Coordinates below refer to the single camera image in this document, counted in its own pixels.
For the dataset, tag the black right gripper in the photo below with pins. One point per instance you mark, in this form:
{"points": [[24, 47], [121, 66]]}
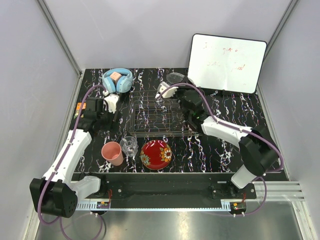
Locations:
{"points": [[184, 88]]}

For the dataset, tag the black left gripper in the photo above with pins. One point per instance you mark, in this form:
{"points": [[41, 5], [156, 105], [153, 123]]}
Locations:
{"points": [[112, 122]]}

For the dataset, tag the pink plastic cup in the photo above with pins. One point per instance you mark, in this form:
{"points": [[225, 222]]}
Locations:
{"points": [[112, 152]]}

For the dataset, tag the clear glass tumbler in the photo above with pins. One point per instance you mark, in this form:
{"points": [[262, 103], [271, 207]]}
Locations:
{"points": [[129, 145]]}

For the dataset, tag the red floral plate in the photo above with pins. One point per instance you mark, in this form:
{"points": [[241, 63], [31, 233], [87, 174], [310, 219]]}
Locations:
{"points": [[156, 155]]}

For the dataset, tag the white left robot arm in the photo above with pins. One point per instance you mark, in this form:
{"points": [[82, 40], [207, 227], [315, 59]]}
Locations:
{"points": [[55, 194]]}

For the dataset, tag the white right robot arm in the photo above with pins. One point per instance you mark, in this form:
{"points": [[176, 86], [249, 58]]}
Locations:
{"points": [[257, 148]]}

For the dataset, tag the orange treehouse book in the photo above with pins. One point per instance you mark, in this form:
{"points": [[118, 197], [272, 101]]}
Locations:
{"points": [[77, 110]]}

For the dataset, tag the white whiteboard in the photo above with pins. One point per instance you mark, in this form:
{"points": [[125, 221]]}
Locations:
{"points": [[226, 63]]}

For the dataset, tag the light blue headphones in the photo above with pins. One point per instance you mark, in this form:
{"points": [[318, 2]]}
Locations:
{"points": [[123, 85]]}

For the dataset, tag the pink cube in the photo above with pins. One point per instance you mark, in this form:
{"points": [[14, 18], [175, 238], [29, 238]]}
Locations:
{"points": [[115, 76]]}

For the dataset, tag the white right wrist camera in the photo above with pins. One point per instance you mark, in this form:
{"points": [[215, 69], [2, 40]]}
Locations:
{"points": [[165, 91]]}

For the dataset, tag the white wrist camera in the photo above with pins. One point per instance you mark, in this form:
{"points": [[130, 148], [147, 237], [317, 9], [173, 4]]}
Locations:
{"points": [[110, 103], [165, 91]]}

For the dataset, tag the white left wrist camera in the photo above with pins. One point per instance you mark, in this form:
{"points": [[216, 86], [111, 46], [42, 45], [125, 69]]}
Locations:
{"points": [[110, 103]]}

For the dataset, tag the wire dish rack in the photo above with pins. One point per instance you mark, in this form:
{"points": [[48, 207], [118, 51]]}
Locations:
{"points": [[149, 117]]}

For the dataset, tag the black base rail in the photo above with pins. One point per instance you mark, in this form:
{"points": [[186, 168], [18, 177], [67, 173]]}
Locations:
{"points": [[169, 191]]}

